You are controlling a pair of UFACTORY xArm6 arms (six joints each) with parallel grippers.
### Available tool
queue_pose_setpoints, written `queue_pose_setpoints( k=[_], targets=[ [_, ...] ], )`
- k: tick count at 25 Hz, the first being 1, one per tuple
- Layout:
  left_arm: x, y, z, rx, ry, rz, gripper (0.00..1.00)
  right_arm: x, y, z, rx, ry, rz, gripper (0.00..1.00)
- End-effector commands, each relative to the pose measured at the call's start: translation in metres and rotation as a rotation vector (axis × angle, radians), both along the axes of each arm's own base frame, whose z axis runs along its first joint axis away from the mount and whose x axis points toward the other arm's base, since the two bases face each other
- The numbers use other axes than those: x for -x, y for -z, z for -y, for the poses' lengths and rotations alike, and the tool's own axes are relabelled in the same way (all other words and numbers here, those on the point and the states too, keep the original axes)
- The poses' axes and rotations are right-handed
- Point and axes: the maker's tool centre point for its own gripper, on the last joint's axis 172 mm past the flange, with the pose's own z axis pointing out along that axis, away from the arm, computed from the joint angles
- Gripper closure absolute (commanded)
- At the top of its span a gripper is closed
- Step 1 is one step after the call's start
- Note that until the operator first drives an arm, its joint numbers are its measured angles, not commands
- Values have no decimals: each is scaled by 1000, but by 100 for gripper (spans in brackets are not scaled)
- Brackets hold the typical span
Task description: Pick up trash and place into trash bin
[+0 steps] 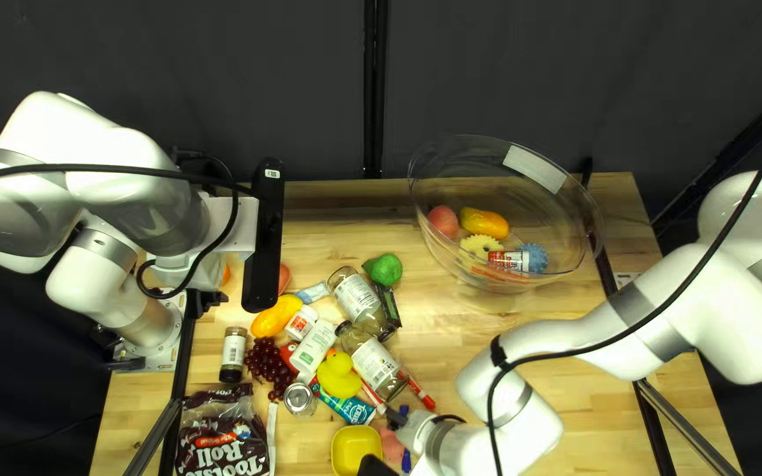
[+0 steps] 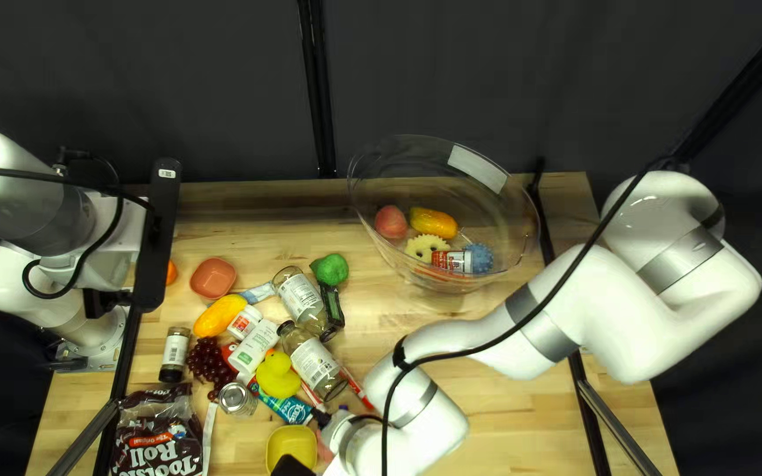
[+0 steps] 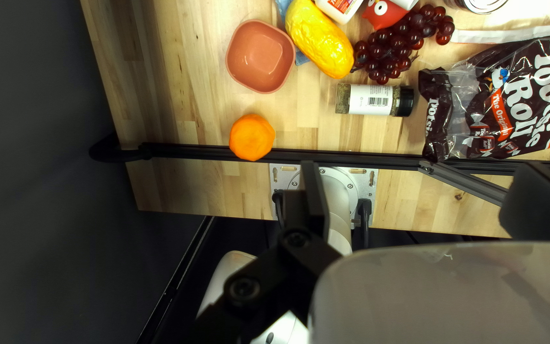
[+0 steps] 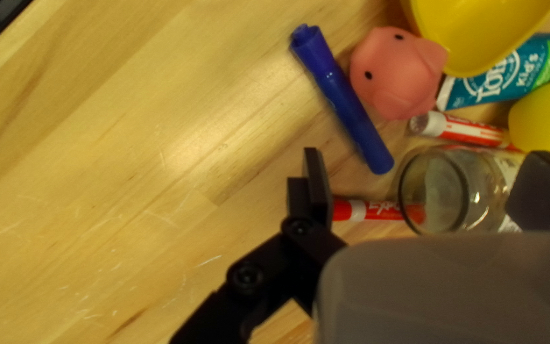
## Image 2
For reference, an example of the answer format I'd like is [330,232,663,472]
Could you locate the red and white marker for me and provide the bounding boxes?
[338,367,377,412]

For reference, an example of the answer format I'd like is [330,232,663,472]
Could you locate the yellow bumpy toy fruit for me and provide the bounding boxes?
[192,294,250,339]

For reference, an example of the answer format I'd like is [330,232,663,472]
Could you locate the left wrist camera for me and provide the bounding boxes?
[131,157,183,314]

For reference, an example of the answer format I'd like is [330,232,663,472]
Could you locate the dark green rectangular device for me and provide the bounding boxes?
[318,283,347,329]

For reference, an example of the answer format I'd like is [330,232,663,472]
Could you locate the dark red toy grapes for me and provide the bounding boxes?
[186,336,239,402]

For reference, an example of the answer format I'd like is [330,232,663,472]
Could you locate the yellow rubber duck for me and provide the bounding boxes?
[255,350,303,399]

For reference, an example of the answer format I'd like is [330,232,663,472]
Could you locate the peach toy fruit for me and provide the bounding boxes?
[374,204,409,240]

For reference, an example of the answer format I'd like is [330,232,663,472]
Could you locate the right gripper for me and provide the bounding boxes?
[320,411,359,476]

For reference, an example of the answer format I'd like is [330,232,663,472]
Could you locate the silver tin can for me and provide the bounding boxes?
[217,381,258,419]

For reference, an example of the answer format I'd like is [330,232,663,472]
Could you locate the clear bottle white label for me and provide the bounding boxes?
[277,320,350,403]
[271,265,339,342]

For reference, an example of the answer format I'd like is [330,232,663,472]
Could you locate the white tube green print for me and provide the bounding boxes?
[228,319,280,376]

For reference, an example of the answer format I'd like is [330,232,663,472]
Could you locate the round scalloped sponge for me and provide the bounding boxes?
[405,233,451,264]

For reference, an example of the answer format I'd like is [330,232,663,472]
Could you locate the clear plastic bin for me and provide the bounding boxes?
[347,134,542,295]

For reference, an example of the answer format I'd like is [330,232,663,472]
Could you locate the red and white spice jar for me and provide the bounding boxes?
[430,249,473,274]

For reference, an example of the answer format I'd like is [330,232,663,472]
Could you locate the yellow orange toy mango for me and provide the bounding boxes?
[409,207,459,240]

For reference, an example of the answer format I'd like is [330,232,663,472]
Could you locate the blue spiky ball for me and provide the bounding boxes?
[463,242,496,275]

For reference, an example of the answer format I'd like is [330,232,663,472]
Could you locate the black cable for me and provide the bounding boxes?
[0,147,157,301]
[344,153,680,476]

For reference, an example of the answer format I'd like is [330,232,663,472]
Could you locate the spice jar black cap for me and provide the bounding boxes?
[158,326,191,383]

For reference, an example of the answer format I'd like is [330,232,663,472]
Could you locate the salmon pink bowl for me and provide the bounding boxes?
[189,257,238,300]

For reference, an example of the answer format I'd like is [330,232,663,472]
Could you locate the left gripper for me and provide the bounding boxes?
[40,149,150,320]

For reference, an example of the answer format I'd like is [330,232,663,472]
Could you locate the blue toothpaste tube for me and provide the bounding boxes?
[247,377,332,427]

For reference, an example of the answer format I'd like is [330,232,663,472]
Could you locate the green toy fruit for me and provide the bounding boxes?
[309,253,350,287]

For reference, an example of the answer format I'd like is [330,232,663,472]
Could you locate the brown candy bag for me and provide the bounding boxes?
[110,383,205,476]

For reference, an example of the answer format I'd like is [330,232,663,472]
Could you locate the blue and white packet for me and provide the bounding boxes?
[239,281,277,305]

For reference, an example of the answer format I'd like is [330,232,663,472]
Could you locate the yellow bowl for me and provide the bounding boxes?
[265,424,319,473]

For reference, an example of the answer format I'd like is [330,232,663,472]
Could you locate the white pill bottle red label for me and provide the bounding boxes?
[225,304,264,341]

